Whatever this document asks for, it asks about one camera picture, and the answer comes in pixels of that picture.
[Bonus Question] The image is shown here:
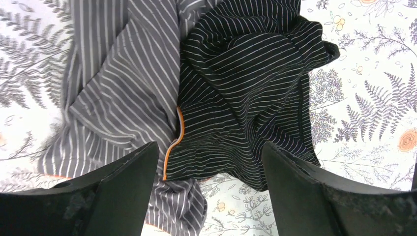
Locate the grey striped underwear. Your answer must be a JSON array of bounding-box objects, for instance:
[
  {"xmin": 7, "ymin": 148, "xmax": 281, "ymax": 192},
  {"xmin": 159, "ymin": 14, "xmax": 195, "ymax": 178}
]
[{"xmin": 38, "ymin": 0, "xmax": 218, "ymax": 236}]

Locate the floral patterned bed sheet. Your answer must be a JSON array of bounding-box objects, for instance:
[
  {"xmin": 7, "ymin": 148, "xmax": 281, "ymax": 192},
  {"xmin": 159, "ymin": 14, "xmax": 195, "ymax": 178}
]
[{"xmin": 0, "ymin": 0, "xmax": 417, "ymax": 236}]

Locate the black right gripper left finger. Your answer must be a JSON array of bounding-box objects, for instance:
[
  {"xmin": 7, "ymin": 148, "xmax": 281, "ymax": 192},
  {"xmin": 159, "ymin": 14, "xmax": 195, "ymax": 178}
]
[{"xmin": 0, "ymin": 142, "xmax": 159, "ymax": 236}]

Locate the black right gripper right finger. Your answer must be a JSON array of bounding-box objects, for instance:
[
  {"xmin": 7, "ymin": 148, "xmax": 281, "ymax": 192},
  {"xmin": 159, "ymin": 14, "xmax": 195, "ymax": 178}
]
[{"xmin": 262, "ymin": 142, "xmax": 417, "ymax": 236}]

